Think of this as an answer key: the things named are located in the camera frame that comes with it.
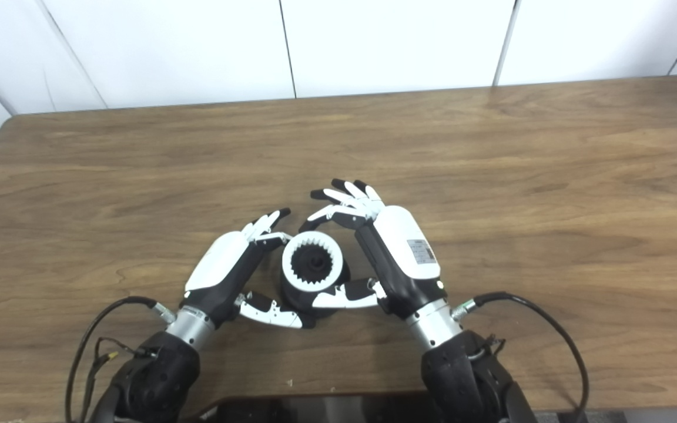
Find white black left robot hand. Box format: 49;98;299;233
183;207;319;330

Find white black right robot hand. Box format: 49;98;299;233
299;179;450;321

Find white toothed plastic ring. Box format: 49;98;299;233
281;231;343;292

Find round black plastic part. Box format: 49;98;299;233
280;246;352;321

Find black robot torso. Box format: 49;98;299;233
183;391;627;423

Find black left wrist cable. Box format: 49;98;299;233
65;296;177;423

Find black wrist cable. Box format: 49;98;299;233
65;296;177;423
450;291;590;423

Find thin right arm wires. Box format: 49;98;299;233
468;335;507;362

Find thin arm wires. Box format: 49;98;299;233
80;337;160;423
468;335;507;362

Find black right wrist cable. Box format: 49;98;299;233
450;291;590;423

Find thin left arm wires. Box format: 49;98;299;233
80;337;160;423

